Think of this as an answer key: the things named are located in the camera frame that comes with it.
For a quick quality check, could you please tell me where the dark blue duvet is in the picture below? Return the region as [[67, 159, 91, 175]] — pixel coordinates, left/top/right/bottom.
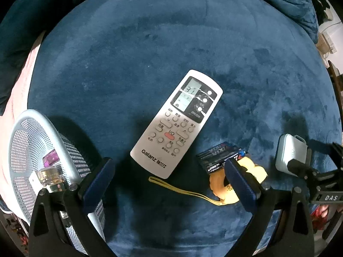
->
[[0, 0, 320, 108]]

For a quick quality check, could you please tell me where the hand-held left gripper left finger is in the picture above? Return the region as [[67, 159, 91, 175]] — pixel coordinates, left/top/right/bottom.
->
[[28, 157, 116, 257]]

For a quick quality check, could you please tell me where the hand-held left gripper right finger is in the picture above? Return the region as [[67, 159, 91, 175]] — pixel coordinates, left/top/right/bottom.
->
[[224, 158, 314, 257]]

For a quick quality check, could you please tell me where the blue battery pack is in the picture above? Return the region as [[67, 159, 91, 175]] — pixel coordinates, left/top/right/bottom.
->
[[197, 142, 245, 172]]

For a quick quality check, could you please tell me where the white wall power strip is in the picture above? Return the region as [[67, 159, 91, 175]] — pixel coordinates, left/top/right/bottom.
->
[[320, 29, 337, 54]]

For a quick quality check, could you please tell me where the blue plush blanket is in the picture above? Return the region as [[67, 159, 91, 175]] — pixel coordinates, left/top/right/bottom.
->
[[27, 0, 343, 252]]

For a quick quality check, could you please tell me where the light blue plastic mesh basket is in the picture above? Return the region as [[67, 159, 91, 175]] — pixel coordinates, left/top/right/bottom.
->
[[8, 109, 106, 256]]

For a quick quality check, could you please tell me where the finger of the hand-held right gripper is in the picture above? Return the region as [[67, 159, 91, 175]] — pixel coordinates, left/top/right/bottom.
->
[[305, 139, 343, 157], [287, 158, 326, 193]]

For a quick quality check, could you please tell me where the small purple box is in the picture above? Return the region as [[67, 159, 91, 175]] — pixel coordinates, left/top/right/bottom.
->
[[43, 151, 59, 167]]

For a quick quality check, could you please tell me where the light blue case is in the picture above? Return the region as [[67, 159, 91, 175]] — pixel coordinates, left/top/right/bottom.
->
[[275, 134, 308, 174]]

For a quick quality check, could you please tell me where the pink blanket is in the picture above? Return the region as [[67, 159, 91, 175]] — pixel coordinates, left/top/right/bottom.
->
[[0, 43, 43, 201]]

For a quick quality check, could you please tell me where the white remote control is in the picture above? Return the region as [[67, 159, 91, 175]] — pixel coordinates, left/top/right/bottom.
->
[[130, 70, 224, 179]]

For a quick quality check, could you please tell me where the brown wooden furniture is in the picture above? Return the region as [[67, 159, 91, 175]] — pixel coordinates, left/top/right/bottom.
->
[[328, 60, 343, 99]]

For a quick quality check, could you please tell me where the yellow tape measure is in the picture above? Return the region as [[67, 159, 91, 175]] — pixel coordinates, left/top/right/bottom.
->
[[149, 157, 268, 206]]

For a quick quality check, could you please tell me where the green bottle with gold cap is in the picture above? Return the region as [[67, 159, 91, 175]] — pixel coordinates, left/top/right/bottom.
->
[[36, 167, 67, 193]]

